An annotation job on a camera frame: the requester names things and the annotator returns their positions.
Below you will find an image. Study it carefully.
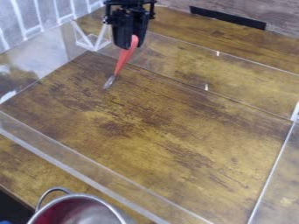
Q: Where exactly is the clear acrylic corner bracket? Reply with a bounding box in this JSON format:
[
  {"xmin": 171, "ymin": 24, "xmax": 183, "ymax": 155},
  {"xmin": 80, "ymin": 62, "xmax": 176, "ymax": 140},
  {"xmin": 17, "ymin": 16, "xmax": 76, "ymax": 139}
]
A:
[{"xmin": 71, "ymin": 21, "xmax": 112, "ymax": 52}]

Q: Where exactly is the black strip on table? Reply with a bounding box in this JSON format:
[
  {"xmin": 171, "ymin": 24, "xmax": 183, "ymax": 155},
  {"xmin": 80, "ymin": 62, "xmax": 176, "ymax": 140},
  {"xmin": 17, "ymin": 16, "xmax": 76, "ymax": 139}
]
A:
[{"xmin": 190, "ymin": 6, "xmax": 267, "ymax": 30}]

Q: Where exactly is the stainless steel pot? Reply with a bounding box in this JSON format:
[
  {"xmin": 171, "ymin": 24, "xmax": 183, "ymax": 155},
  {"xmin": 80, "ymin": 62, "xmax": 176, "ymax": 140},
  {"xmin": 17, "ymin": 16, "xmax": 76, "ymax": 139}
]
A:
[{"xmin": 27, "ymin": 186, "xmax": 136, "ymax": 224}]

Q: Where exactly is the pink handled metal spoon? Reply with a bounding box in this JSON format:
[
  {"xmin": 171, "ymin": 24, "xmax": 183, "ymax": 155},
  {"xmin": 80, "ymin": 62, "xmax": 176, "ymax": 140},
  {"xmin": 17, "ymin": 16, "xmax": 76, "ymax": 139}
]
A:
[{"xmin": 103, "ymin": 35, "xmax": 139, "ymax": 89}]

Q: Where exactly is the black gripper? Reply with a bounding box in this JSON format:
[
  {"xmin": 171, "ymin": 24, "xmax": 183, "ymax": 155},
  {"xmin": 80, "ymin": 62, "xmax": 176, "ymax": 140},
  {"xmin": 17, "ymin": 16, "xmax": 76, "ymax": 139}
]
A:
[{"xmin": 103, "ymin": 0, "xmax": 156, "ymax": 50}]

